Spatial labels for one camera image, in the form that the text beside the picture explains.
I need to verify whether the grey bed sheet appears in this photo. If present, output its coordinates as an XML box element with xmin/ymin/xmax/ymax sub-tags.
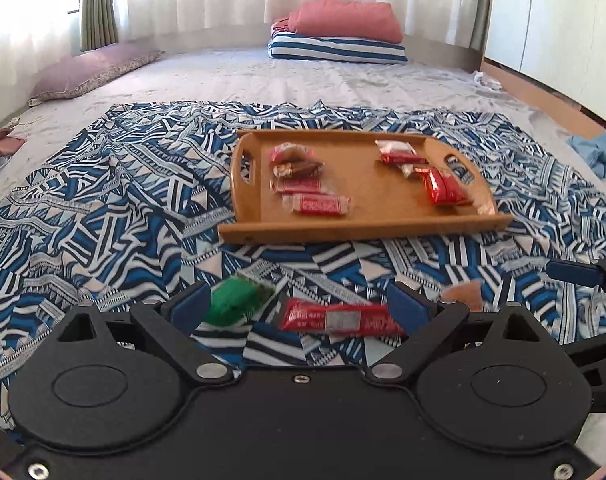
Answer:
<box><xmin>0</xmin><ymin>42</ymin><xmax>604</xmax><ymax>196</ymax></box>

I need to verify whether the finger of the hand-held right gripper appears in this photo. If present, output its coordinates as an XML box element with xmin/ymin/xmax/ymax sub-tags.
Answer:
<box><xmin>545</xmin><ymin>250</ymin><xmax>606</xmax><ymax>289</ymax></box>
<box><xmin>558</xmin><ymin>328</ymin><xmax>606</xmax><ymax>411</ymax></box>

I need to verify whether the blue patterned blanket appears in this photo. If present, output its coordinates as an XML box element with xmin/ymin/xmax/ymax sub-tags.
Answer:
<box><xmin>0</xmin><ymin>100</ymin><xmax>606</xmax><ymax>432</ymax></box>

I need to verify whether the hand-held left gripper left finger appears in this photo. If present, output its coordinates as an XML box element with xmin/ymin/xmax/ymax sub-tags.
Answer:
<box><xmin>55</xmin><ymin>281</ymin><xmax>240</xmax><ymax>387</ymax></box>

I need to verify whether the light blue cloth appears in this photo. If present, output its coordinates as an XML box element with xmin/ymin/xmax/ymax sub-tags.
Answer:
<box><xmin>565</xmin><ymin>129</ymin><xmax>606</xmax><ymax>192</ymax></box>

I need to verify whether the white snack packet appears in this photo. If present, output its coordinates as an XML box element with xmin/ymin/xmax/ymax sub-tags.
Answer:
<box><xmin>374</xmin><ymin>138</ymin><xmax>418</xmax><ymax>157</ymax></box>

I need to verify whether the blue striped pillow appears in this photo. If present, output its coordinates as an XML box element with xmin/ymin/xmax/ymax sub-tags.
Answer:
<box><xmin>267</xmin><ymin>31</ymin><xmax>409</xmax><ymax>65</ymax></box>

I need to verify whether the green snack packet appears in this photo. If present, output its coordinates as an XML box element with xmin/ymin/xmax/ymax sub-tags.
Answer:
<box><xmin>203</xmin><ymin>277</ymin><xmax>277</xmax><ymax>326</ymax></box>

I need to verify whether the red biscuit packet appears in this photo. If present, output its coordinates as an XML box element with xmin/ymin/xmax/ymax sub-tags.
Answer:
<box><xmin>281</xmin><ymin>193</ymin><xmax>354</xmax><ymax>218</ymax></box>

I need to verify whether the long thin red packet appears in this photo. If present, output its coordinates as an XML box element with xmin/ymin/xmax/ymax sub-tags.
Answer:
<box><xmin>380</xmin><ymin>151</ymin><xmax>430</xmax><ymax>166</ymax></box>

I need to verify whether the red sachet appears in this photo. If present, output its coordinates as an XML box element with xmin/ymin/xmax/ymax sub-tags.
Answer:
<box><xmin>271</xmin><ymin>177</ymin><xmax>334</xmax><ymax>196</ymax></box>

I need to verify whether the red pillow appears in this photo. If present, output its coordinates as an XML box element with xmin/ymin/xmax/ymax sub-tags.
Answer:
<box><xmin>271</xmin><ymin>0</ymin><xmax>404</xmax><ymax>45</ymax></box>

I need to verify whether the large red bar packet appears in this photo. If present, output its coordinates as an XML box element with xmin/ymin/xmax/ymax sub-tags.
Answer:
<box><xmin>277</xmin><ymin>297</ymin><xmax>408</xmax><ymax>337</ymax></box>

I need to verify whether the mauve pillow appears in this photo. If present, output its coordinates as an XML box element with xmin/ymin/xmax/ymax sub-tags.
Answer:
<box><xmin>28</xmin><ymin>42</ymin><xmax>165</xmax><ymax>107</ymax></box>

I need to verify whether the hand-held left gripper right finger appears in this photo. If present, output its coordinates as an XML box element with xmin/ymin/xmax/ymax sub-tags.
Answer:
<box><xmin>365</xmin><ymin>282</ymin><xmax>549</xmax><ymax>387</ymax></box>

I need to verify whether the orange cake packet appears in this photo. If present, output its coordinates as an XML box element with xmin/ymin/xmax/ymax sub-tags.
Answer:
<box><xmin>440</xmin><ymin>279</ymin><xmax>484</xmax><ymax>312</ymax></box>

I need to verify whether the brown snack packet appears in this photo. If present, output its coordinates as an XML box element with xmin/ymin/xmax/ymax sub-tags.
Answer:
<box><xmin>268</xmin><ymin>142</ymin><xmax>325</xmax><ymax>180</ymax></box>

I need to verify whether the white wardrobe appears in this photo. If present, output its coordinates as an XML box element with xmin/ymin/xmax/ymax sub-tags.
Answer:
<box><xmin>483</xmin><ymin>0</ymin><xmax>606</xmax><ymax>127</ymax></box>

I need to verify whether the wooden serving tray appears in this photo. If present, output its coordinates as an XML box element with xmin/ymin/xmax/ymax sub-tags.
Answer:
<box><xmin>218</xmin><ymin>128</ymin><xmax>514</xmax><ymax>245</ymax></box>

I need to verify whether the red snack packet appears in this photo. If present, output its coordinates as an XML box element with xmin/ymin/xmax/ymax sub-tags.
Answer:
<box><xmin>415</xmin><ymin>165</ymin><xmax>475</xmax><ymax>207</ymax></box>

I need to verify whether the grey-green curtain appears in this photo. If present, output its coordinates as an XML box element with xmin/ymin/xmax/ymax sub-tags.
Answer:
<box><xmin>470</xmin><ymin>0</ymin><xmax>497</xmax><ymax>57</ymax></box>
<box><xmin>80</xmin><ymin>0</ymin><xmax>120</xmax><ymax>53</ymax></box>

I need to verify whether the crumpled white paper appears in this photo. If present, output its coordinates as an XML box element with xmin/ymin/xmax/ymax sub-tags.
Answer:
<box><xmin>472</xmin><ymin>69</ymin><xmax>504</xmax><ymax>90</ymax></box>

